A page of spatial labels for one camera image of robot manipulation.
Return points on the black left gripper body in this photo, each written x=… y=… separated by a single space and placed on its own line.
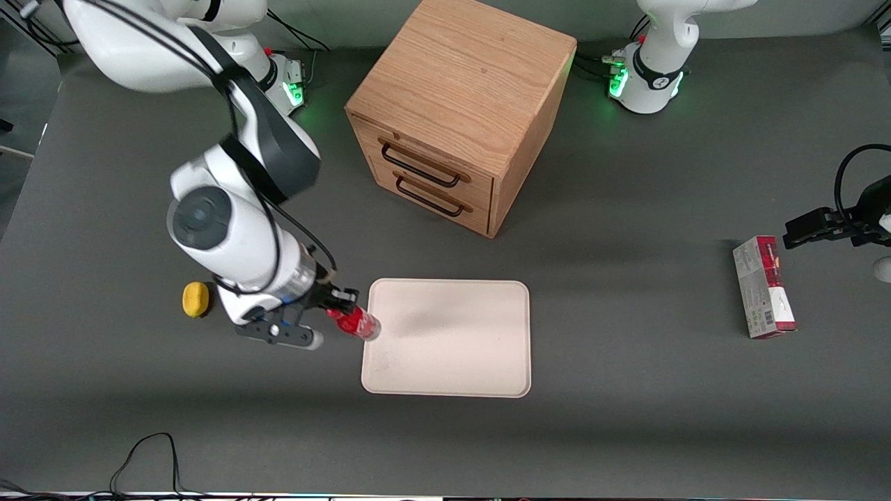
x=865 y=216

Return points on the grey and red carton box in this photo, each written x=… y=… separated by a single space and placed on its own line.
x=762 y=289

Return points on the wooden drawer cabinet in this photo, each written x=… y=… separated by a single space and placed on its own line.
x=459 y=76

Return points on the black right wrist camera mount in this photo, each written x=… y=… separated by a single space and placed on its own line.
x=278 y=334

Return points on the red coke bottle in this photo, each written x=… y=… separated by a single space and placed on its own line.
x=358 y=323

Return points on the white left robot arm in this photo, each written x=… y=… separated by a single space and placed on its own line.
x=654 y=83

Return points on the white rounded wrist part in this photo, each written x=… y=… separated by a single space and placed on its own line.
x=885 y=268

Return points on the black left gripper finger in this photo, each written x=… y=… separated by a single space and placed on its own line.
x=807 y=226

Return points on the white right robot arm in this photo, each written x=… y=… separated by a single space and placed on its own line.
x=237 y=243

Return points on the beige plastic tray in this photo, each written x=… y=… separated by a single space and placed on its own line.
x=452 y=341

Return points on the yellow lemon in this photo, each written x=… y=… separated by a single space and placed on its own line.
x=195 y=300

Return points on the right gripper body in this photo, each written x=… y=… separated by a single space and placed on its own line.
x=321 y=293

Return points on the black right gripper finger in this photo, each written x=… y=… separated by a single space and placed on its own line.
x=344 y=293
x=335 y=308

